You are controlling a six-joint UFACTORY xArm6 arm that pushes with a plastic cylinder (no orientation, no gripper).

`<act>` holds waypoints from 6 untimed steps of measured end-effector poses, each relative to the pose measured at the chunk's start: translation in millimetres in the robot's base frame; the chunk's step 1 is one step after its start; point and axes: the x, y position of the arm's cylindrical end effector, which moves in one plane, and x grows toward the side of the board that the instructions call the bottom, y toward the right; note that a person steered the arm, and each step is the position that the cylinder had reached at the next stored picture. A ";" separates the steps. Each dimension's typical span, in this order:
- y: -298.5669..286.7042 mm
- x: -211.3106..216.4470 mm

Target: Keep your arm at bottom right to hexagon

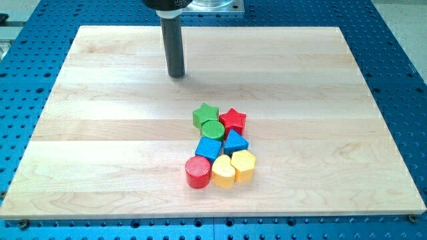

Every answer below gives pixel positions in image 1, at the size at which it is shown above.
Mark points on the black robot arm end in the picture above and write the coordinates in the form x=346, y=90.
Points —
x=166, y=5

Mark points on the yellow hexagon block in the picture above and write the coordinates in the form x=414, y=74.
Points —
x=244, y=163

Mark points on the green cylinder block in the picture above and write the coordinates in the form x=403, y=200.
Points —
x=213, y=130

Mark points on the green star block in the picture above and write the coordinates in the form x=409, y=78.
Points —
x=204, y=114

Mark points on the red star block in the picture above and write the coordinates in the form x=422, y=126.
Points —
x=233, y=120

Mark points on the blue cube block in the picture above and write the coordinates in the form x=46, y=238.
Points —
x=208, y=148

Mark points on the blue triangle block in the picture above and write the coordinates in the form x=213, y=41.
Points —
x=234, y=142

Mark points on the red cylinder block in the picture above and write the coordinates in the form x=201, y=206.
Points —
x=197, y=170

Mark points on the yellow heart block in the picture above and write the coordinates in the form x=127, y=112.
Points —
x=222, y=172

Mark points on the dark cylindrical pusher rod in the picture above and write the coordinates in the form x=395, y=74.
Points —
x=172, y=42

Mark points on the light wooden board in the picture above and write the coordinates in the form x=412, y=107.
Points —
x=266, y=121

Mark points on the left board clamp screw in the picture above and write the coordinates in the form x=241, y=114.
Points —
x=23, y=224

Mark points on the board clamp screw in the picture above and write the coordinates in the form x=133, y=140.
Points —
x=412, y=218
x=23, y=224

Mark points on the right board clamp screw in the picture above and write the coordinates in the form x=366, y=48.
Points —
x=412, y=218

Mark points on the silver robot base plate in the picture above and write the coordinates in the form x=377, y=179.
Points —
x=215, y=6

